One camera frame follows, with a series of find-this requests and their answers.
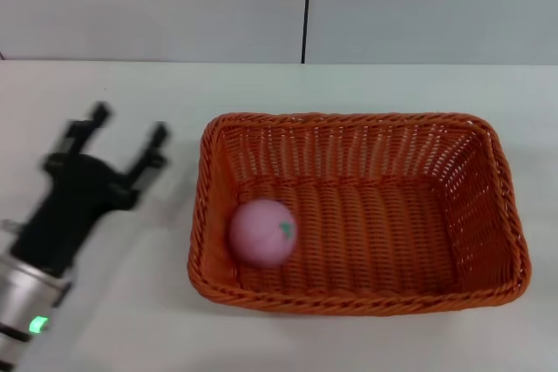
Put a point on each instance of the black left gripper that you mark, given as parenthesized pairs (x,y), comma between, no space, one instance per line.
(74,206)

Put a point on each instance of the pink peach toy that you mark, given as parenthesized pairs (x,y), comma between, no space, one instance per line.
(261,234)

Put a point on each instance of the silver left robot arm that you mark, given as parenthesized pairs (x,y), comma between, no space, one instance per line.
(22,298)

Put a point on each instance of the black vertical wall strip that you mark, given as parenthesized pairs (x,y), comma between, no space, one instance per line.
(307,2)

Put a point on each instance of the orange woven plastic basket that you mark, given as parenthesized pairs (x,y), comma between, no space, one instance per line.
(370,224)

